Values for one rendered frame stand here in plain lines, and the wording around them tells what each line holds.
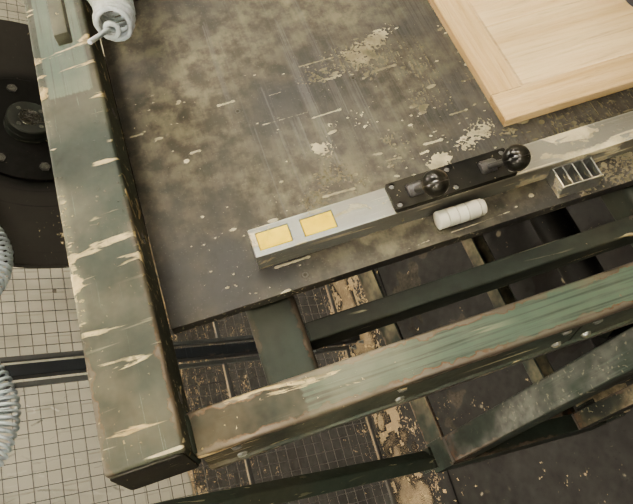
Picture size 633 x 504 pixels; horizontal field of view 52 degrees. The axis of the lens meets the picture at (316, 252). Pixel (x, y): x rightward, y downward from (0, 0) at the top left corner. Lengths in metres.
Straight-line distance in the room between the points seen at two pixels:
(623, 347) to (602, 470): 1.12
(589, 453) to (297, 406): 1.93
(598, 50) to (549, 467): 1.87
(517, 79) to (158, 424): 0.81
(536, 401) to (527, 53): 0.89
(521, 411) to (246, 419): 1.06
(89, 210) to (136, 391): 0.28
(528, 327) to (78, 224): 0.64
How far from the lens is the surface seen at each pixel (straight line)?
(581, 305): 0.95
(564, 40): 1.28
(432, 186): 0.87
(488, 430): 1.88
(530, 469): 2.86
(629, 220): 1.17
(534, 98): 1.17
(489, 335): 0.90
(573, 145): 1.10
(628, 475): 2.62
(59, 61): 1.19
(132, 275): 0.91
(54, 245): 1.56
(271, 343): 0.98
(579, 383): 1.68
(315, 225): 0.97
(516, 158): 0.92
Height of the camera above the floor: 2.17
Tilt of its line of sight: 35 degrees down
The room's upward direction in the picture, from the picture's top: 90 degrees counter-clockwise
